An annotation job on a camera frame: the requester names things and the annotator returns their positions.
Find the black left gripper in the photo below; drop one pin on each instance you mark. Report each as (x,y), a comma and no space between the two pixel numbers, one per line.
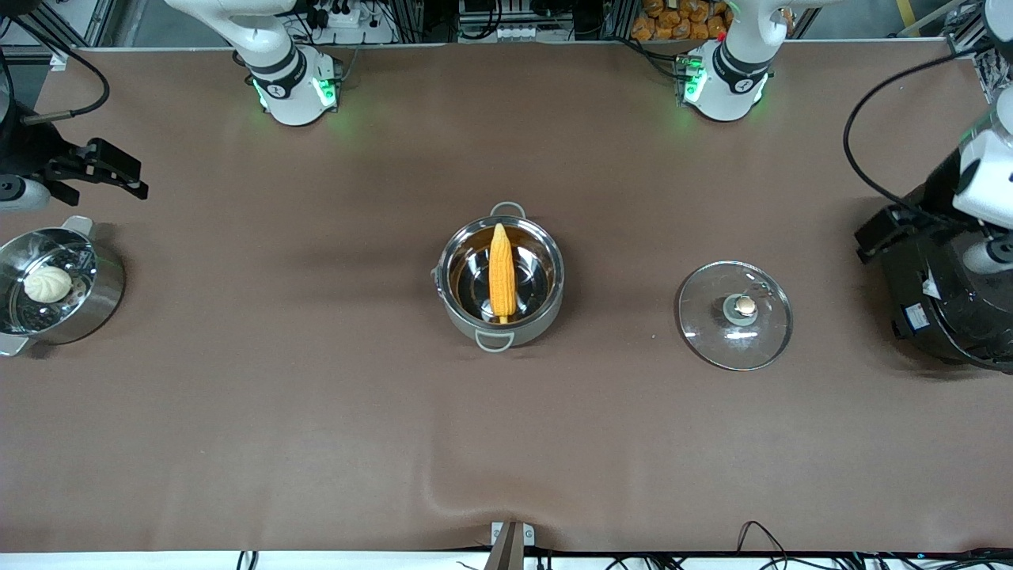
(924,207)

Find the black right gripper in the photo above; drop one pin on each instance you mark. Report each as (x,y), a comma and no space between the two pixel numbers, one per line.
(30,147)

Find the glass pot lid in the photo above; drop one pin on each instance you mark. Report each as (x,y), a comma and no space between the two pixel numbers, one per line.
(720,332)

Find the yellow corn cob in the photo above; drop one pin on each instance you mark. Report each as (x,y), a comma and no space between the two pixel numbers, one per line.
(502,273)

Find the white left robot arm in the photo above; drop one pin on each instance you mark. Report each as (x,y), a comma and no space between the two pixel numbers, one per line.
(732,87)

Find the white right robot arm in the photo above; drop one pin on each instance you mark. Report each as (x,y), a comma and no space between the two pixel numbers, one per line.
(285,87)

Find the steel steamer pot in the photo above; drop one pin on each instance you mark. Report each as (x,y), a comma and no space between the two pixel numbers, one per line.
(107,293)

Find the stainless steel pot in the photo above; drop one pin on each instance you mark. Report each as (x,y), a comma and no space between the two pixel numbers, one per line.
(526,334)

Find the black rice cooker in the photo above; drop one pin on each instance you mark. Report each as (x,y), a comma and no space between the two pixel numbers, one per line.
(950,317)

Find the white steamed bun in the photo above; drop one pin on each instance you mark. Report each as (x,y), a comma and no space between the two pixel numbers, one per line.
(47,283)

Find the white power strip with plugs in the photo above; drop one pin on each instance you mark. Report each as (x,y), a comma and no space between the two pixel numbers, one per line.
(342,16)

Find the bag of orange snacks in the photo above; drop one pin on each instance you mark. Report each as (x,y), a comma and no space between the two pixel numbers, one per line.
(681,20)

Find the white socket strip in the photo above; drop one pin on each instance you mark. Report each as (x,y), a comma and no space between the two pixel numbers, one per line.
(492,33)

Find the brown table mat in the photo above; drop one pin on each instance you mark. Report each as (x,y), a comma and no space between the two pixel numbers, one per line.
(506,443)

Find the aluminium frame profile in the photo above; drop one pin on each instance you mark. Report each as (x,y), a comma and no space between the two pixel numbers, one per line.
(969,32)
(63,24)

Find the metal edge bracket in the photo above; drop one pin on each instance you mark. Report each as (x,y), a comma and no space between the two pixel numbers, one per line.
(512,538)

